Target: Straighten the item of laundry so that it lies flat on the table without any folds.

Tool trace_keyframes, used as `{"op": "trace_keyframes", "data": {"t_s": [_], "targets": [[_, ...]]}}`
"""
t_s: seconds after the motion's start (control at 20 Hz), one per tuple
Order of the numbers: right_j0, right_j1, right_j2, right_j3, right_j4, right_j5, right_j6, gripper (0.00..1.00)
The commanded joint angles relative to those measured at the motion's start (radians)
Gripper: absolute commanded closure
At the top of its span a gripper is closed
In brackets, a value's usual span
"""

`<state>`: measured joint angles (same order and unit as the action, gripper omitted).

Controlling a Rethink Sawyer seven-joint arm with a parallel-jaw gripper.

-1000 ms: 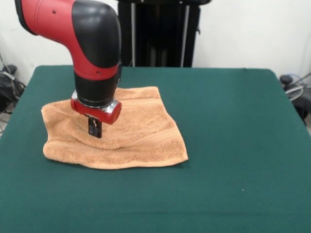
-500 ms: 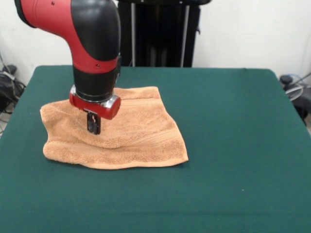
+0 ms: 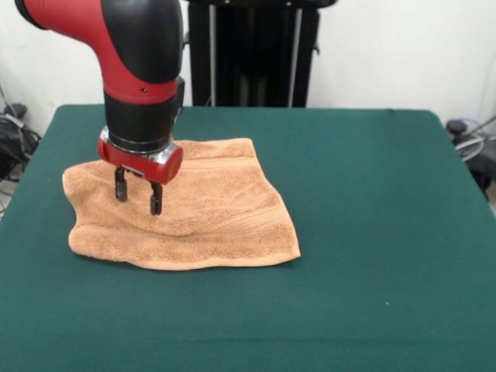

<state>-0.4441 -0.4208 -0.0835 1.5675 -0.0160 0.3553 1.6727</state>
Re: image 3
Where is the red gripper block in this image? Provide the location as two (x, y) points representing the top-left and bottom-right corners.
(96, 126), (184, 217)

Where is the orange terry towel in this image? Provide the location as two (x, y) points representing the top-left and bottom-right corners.
(61, 137), (302, 271)

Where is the dark green table cloth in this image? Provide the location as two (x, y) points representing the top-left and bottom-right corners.
(0, 103), (496, 372)

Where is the black equipment block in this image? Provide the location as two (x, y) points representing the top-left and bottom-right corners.
(463, 145), (496, 202)

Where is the black cable bundle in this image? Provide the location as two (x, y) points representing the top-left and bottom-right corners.
(0, 115), (43, 183)

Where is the black robot pedestal frame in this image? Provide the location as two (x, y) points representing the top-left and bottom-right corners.
(180, 0), (338, 109)

